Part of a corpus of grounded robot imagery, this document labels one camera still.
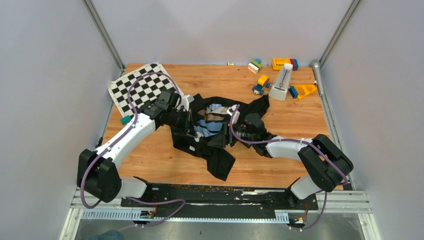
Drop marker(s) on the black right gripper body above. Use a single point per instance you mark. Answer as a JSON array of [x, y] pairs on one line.
[[242, 133]]

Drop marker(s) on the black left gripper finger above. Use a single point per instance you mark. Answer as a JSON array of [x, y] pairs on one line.
[[193, 136], [195, 119]]

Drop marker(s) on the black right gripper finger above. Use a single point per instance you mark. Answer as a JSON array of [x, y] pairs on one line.
[[220, 140], [221, 124]]

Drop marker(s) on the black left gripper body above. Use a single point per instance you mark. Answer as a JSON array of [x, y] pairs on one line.
[[179, 121]]

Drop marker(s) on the black printed t-shirt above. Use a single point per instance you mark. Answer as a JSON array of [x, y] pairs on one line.
[[219, 162]]

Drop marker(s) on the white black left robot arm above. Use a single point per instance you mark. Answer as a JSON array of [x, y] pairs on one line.
[[97, 172]]

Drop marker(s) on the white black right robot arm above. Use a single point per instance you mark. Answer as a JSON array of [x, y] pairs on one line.
[[326, 165]]

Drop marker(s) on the black white checkerboard mat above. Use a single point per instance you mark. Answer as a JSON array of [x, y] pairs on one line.
[[142, 85]]

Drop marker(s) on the white metronome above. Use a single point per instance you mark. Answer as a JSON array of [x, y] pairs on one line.
[[279, 89]]

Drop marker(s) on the yellow blue toy car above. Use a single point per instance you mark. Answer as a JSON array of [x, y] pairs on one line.
[[262, 83]]

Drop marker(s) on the teal small block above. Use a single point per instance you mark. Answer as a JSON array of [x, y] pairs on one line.
[[125, 120]]

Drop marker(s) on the white green toy bricks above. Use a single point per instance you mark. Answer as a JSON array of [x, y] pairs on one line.
[[255, 65]]

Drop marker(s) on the orange triangular toy piece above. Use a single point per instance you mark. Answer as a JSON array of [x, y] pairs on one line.
[[305, 90]]

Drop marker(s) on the yellow toy brick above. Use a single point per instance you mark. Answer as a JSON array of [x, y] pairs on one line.
[[278, 63]]

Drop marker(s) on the red blue toy brick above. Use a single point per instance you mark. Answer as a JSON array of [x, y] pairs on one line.
[[295, 64]]

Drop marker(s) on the grey metal pipe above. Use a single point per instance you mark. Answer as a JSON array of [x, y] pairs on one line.
[[316, 68]]

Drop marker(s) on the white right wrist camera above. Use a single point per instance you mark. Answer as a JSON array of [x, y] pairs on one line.
[[233, 110]]

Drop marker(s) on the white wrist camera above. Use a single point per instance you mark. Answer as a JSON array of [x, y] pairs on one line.
[[233, 110], [185, 102]]

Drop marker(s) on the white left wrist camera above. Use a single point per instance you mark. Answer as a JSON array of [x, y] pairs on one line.
[[185, 102]]

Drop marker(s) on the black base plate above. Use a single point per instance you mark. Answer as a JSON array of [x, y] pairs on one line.
[[228, 202]]

